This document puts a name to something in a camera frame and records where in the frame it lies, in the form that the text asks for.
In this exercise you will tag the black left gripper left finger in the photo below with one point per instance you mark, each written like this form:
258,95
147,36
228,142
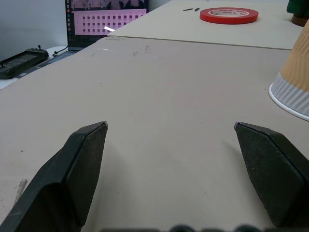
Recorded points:
72,174

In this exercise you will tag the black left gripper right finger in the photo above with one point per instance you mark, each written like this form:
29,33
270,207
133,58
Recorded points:
270,174

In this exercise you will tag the tan ribbed paper cup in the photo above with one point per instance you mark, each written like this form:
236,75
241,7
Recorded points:
295,77

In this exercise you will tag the dark green handheld controller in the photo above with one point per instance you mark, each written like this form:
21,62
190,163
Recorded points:
20,61

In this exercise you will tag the open laptop with pink screen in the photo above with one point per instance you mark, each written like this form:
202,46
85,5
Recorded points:
96,24

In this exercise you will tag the brown plant pot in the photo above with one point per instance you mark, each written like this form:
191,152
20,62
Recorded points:
299,19

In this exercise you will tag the red tape roll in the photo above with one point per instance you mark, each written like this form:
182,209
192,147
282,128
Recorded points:
228,15

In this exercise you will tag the green plant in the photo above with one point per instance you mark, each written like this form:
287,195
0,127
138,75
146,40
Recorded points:
297,7

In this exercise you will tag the small black debris piece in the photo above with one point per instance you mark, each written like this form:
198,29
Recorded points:
191,9

